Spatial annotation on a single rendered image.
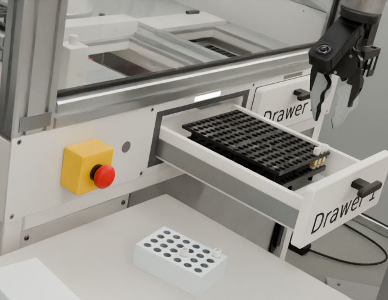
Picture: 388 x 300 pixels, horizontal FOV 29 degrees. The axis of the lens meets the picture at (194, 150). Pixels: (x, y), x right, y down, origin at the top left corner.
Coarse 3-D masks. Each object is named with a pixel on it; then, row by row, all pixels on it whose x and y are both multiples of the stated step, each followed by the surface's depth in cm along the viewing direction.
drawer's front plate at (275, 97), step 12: (276, 84) 163; (288, 84) 165; (300, 84) 169; (264, 96) 159; (276, 96) 163; (288, 96) 167; (252, 108) 160; (264, 108) 161; (276, 108) 165; (288, 108) 169; (300, 108) 174; (276, 120) 167; (288, 120) 172; (300, 120) 177
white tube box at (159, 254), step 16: (144, 240) 119; (160, 240) 120; (176, 240) 121; (192, 240) 122; (144, 256) 117; (160, 256) 116; (176, 256) 116; (192, 256) 117; (208, 256) 118; (224, 256) 119; (160, 272) 116; (176, 272) 115; (192, 272) 113; (208, 272) 114; (192, 288) 114
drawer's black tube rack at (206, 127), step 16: (240, 112) 152; (192, 128) 138; (208, 128) 140; (224, 128) 142; (240, 128) 144; (256, 128) 145; (272, 128) 147; (208, 144) 141; (224, 144) 135; (240, 144) 136; (256, 144) 138; (272, 144) 140; (288, 144) 141; (304, 144) 142; (240, 160) 137; (256, 160) 130; (272, 160) 132; (288, 160) 134; (272, 176) 130; (288, 176) 134; (304, 176) 136
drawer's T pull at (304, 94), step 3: (294, 90) 168; (297, 90) 168; (300, 90) 168; (303, 90) 168; (294, 93) 168; (297, 93) 167; (300, 93) 167; (303, 93) 166; (306, 93) 166; (309, 93) 167; (297, 96) 165; (300, 96) 165; (303, 96) 165; (306, 96) 166; (309, 96) 167; (300, 99) 165; (303, 99) 166
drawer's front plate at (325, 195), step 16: (368, 160) 133; (384, 160) 136; (336, 176) 123; (352, 176) 127; (368, 176) 133; (384, 176) 140; (320, 192) 119; (336, 192) 124; (352, 192) 130; (304, 208) 119; (320, 208) 121; (368, 208) 140; (304, 224) 119; (336, 224) 130; (304, 240) 121
